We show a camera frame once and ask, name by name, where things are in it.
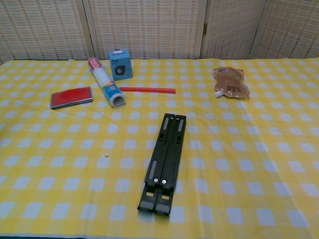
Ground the black folding laptop stand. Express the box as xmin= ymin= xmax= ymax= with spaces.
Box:
xmin=137 ymin=113 xmax=187 ymax=216

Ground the yellow white checkered tablecloth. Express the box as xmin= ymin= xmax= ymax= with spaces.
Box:
xmin=0 ymin=57 xmax=319 ymax=239

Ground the red plastic straw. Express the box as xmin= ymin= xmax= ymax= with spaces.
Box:
xmin=119 ymin=86 xmax=176 ymax=95

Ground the small blue cardboard box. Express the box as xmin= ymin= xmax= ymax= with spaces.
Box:
xmin=107 ymin=49 xmax=133 ymax=81

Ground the plastic wrap roll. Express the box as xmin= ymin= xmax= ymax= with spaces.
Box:
xmin=87 ymin=57 xmax=126 ymax=108

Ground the brown sauce spout pouch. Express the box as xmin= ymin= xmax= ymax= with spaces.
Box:
xmin=213 ymin=66 xmax=250 ymax=100

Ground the red flat metal case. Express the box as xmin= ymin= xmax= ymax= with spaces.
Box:
xmin=49 ymin=86 xmax=94 ymax=110

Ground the woven folding screen panel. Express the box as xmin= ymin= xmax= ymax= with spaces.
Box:
xmin=0 ymin=0 xmax=97 ymax=63
xmin=83 ymin=0 xmax=207 ymax=60
xmin=249 ymin=0 xmax=319 ymax=60
xmin=200 ymin=0 xmax=267 ymax=60

